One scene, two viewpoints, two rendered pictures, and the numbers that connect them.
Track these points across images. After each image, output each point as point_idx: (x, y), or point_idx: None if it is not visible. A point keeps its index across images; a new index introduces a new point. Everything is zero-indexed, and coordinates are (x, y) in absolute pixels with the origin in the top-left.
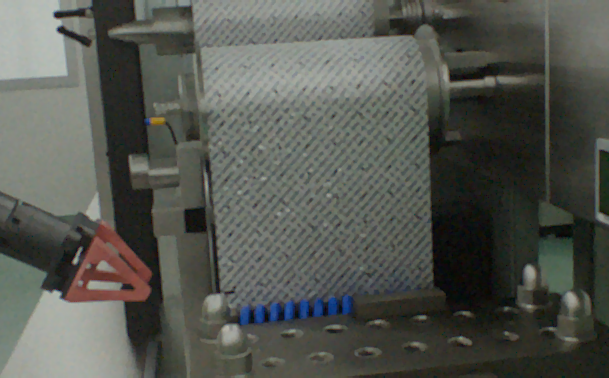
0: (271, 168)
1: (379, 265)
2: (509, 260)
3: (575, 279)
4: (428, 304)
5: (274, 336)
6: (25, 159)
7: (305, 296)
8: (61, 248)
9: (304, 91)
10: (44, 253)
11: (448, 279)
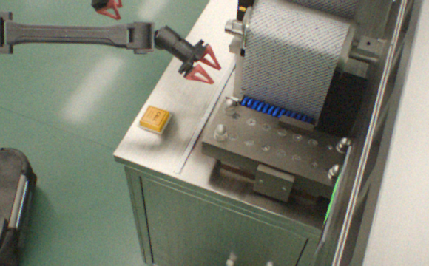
0: (267, 63)
1: (299, 104)
2: (356, 120)
3: None
4: (305, 131)
5: (245, 120)
6: None
7: (270, 101)
8: (185, 65)
9: (286, 45)
10: (181, 60)
11: (337, 108)
